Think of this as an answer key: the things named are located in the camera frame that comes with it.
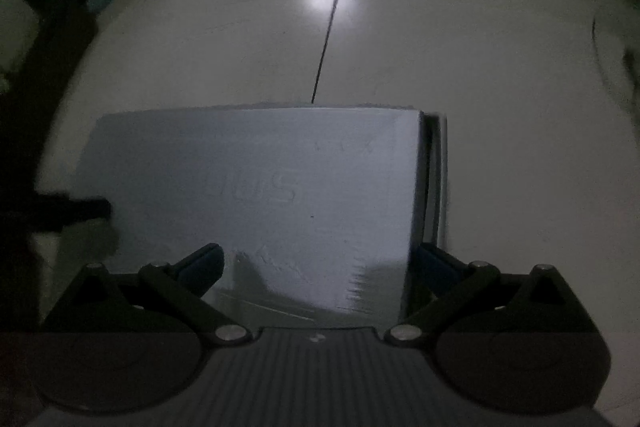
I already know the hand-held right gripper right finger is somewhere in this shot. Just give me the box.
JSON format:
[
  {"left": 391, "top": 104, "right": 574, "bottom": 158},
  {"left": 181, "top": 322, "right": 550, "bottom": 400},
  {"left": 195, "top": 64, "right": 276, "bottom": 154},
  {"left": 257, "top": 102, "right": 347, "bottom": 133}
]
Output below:
[{"left": 384, "top": 243, "right": 601, "bottom": 348}]

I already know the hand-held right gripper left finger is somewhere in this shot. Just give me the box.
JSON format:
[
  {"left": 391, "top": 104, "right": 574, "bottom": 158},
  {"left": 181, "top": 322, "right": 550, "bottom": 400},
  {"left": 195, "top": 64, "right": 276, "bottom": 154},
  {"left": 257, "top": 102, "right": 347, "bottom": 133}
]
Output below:
[{"left": 42, "top": 243, "right": 253, "bottom": 348}]

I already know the dark wooden furniture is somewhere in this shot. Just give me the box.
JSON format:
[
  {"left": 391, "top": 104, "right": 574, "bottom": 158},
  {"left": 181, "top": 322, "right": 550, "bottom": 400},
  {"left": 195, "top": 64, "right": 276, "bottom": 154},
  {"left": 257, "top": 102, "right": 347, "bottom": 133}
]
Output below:
[{"left": 0, "top": 0, "right": 98, "bottom": 208}]

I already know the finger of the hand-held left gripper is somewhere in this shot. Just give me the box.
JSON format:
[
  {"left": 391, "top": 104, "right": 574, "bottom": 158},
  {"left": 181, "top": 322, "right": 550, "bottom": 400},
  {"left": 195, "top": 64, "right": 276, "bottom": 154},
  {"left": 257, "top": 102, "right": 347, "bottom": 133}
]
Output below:
[{"left": 32, "top": 193, "right": 112, "bottom": 230}]

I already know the white cardboard box lid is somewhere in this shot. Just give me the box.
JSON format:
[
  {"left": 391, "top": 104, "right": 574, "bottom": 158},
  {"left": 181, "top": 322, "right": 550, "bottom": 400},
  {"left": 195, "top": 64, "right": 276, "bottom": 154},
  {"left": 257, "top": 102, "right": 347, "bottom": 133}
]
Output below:
[{"left": 42, "top": 104, "right": 426, "bottom": 328}]

